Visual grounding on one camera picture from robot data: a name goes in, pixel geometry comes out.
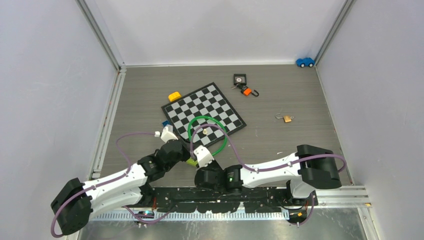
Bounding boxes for green cable lock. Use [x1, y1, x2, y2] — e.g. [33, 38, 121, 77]
[187, 115, 228, 156]

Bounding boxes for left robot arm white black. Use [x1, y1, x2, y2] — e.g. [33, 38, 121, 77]
[50, 140, 190, 238]

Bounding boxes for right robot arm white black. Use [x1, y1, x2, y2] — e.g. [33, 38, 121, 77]
[192, 144, 342, 199]

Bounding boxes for black white chessboard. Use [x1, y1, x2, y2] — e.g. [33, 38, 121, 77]
[161, 82, 247, 141]

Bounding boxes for orange black padlock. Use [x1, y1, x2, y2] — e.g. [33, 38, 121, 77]
[240, 86, 259, 97]

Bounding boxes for yellow toy block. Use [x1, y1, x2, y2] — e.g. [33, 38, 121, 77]
[167, 91, 182, 103]

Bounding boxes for blue lego brick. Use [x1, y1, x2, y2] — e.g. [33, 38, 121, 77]
[162, 120, 171, 127]

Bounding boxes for lime green block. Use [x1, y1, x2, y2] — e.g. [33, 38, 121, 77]
[186, 157, 198, 167]

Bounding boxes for brass padlock with steel shackle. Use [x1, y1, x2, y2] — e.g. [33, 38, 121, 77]
[275, 113, 295, 123]

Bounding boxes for blue toy car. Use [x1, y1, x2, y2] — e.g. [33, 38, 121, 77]
[295, 57, 315, 68]

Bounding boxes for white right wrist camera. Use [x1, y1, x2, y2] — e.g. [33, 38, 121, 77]
[193, 145, 215, 168]

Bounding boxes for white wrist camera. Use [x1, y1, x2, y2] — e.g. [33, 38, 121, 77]
[193, 145, 215, 168]
[154, 124, 179, 143]

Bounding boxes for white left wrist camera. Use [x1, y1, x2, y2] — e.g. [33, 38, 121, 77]
[154, 124, 179, 143]

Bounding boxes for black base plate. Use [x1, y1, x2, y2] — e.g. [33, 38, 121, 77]
[129, 186, 305, 214]

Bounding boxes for aluminium frame rail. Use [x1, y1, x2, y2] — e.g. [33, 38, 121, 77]
[70, 185, 372, 222]

